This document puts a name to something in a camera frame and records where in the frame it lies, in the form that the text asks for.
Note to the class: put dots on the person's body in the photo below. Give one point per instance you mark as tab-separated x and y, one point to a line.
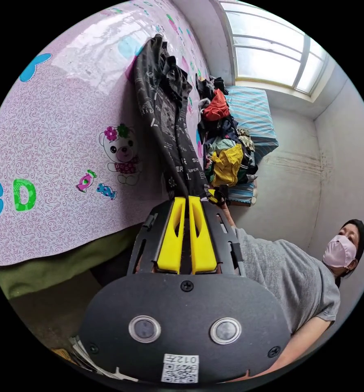
286	275

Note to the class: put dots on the window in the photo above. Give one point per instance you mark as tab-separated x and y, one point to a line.
270	49

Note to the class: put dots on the bed with pink printed sheet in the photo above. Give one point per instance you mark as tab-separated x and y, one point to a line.
53	147

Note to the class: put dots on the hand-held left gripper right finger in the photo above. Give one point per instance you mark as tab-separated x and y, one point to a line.
204	251

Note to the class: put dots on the pile of clothes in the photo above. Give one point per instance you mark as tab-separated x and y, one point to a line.
227	147

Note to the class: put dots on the blue striped folded quilt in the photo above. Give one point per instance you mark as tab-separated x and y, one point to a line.
255	116

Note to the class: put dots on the person's left forearm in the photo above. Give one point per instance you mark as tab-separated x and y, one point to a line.
304	340

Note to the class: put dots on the person's right hand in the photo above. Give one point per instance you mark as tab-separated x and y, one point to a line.
228	216

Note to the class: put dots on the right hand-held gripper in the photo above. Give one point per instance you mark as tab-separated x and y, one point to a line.
223	193

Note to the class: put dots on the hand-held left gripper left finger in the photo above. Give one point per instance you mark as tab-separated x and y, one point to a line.
166	245

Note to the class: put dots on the black shirt with a print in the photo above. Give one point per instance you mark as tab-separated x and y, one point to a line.
166	122

